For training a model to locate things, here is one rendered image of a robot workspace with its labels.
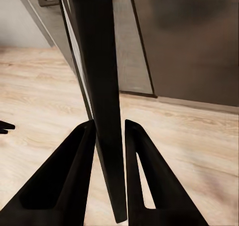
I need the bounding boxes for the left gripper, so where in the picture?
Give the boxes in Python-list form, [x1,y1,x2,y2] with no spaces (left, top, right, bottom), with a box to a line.
[0,121,15,134]

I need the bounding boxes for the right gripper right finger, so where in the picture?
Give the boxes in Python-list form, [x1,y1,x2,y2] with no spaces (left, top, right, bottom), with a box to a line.
[125,119,209,226]

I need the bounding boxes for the poster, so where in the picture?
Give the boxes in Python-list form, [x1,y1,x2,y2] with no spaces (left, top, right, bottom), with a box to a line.
[59,0,128,224]

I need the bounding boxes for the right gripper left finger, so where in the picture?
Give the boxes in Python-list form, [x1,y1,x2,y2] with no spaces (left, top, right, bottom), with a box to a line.
[0,120,96,226]

